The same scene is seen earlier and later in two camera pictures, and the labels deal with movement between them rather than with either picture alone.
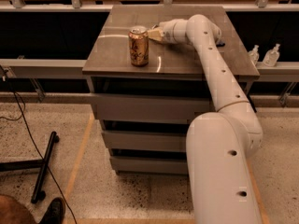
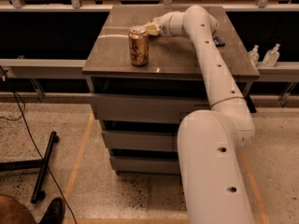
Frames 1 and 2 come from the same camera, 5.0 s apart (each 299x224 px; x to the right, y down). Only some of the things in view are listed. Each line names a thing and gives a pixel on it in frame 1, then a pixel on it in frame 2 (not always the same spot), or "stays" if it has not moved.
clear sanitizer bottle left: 254,54 stays
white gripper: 167,32 → 163,24
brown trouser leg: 13,212 stays
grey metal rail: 45,68 stays
